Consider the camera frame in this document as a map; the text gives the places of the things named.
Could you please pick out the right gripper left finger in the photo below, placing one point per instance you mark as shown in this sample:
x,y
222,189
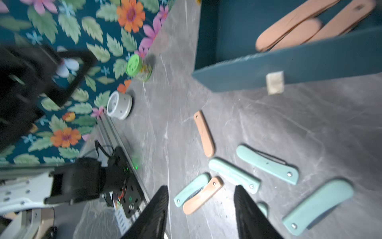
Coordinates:
x,y
151,224

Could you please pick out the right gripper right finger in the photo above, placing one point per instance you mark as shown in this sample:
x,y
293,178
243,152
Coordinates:
x,y
251,222

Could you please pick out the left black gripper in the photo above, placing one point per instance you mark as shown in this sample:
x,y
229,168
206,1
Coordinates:
x,y
26,73

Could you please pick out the mint knife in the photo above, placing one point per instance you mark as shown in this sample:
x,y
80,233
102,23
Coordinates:
x,y
277,168
192,189
235,175

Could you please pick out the pink knife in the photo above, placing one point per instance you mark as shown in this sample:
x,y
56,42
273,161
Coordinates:
x,y
345,20
206,138
299,35

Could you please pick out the teal drawer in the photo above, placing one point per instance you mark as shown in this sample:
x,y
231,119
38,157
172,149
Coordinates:
x,y
227,59

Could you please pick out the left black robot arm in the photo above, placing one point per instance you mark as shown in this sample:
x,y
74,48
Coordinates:
x,y
27,201

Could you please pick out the mint knife diagonal center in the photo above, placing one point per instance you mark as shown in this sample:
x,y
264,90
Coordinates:
x,y
318,205

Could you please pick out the white round disc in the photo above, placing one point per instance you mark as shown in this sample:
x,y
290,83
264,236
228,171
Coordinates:
x,y
119,105

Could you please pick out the green lid small jar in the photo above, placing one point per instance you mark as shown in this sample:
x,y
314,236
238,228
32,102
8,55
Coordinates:
x,y
137,68

